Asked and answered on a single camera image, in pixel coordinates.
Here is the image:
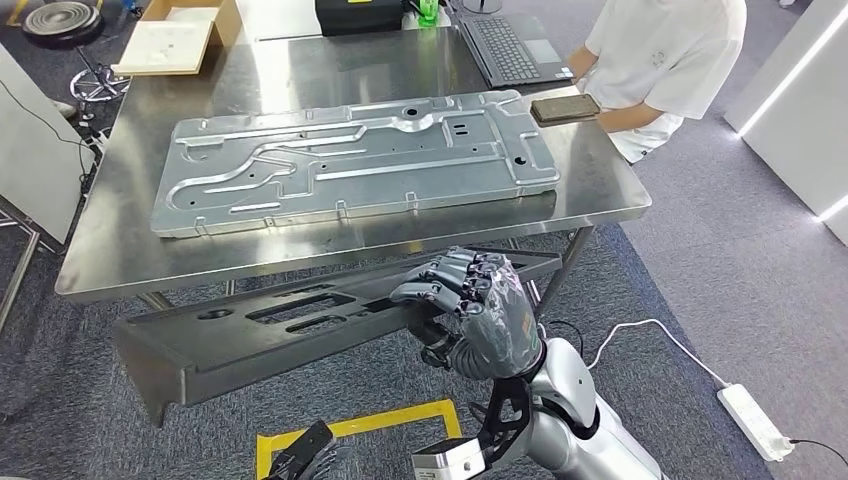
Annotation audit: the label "chrome metal rings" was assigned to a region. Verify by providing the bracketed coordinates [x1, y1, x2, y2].
[69, 66, 130, 104]

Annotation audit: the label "clear plastic tray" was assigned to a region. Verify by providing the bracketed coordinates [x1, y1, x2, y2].
[150, 89, 562, 240]

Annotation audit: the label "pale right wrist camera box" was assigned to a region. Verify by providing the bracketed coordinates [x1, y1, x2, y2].
[410, 377, 535, 480]

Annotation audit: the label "white lit cabinet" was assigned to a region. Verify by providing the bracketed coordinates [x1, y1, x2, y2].
[723, 0, 848, 246]

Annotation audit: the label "white steel side table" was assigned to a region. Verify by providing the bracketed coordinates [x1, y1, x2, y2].
[0, 42, 97, 246]

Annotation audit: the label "grey laptop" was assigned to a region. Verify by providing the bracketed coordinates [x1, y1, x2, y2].
[457, 13, 576, 89]

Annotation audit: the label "thin black floor cable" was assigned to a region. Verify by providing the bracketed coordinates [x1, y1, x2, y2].
[788, 438, 848, 453]

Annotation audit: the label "yellow floor tape square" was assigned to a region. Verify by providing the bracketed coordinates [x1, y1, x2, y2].
[254, 398, 464, 480]

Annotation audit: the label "white foam insert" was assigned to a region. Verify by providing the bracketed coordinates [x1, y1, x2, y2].
[115, 6, 220, 75]

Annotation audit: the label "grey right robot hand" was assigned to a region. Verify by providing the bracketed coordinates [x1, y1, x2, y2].
[389, 246, 547, 382]

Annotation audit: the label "black round stool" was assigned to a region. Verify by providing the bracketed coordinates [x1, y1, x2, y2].
[21, 1, 106, 74]

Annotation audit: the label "white power cable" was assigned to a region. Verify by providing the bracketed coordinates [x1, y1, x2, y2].
[586, 319, 730, 389]

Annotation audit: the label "black zip case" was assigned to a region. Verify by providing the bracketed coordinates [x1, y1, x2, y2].
[314, 0, 407, 38]

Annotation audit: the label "long black plastic part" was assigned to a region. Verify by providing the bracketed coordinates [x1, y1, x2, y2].
[112, 246, 564, 429]

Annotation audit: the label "person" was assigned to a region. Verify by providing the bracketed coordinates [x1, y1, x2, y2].
[566, 0, 749, 166]

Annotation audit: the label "stainless steel workbench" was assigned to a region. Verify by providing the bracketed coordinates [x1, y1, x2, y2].
[54, 26, 654, 319]

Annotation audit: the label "black robot foot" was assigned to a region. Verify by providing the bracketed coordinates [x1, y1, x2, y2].
[261, 420, 339, 480]

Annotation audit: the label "brown cardboard box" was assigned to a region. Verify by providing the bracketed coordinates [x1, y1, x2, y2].
[111, 0, 244, 77]

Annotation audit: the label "brown smartphone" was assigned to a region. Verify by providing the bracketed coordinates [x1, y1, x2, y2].
[529, 93, 602, 128]

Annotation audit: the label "white power adapter block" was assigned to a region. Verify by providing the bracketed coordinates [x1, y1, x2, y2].
[717, 384, 796, 463]

